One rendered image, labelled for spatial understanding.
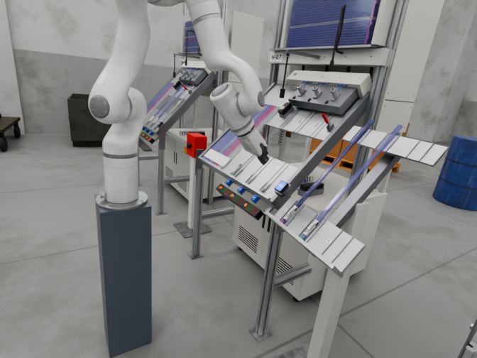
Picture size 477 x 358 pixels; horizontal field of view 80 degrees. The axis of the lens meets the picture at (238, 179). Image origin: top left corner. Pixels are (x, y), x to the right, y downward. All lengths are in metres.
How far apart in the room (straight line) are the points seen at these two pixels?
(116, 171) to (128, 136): 0.13
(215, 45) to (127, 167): 0.52
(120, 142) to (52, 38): 4.85
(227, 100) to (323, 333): 0.98
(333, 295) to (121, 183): 0.89
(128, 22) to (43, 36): 4.87
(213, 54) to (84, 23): 5.06
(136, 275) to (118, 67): 0.79
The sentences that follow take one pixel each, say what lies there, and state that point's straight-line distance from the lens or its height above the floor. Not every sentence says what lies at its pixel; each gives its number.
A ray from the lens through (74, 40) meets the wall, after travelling 5.86.
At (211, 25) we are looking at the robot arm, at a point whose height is 1.33.
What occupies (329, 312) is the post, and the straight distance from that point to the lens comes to 1.26.
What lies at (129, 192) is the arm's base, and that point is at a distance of 1.13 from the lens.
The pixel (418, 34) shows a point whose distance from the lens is 1.78.
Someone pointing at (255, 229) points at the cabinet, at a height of 0.29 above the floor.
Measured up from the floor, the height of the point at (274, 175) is 0.79.
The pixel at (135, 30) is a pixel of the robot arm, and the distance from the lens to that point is 1.02.
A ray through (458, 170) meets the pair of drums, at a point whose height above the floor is 0.45.
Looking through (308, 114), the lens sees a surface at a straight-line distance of 1.55.
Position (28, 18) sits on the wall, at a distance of 5.88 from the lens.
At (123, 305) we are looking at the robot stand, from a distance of 1.36.
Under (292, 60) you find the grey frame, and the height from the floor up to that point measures 1.33.
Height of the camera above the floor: 1.19
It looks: 19 degrees down
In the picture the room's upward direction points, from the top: 6 degrees clockwise
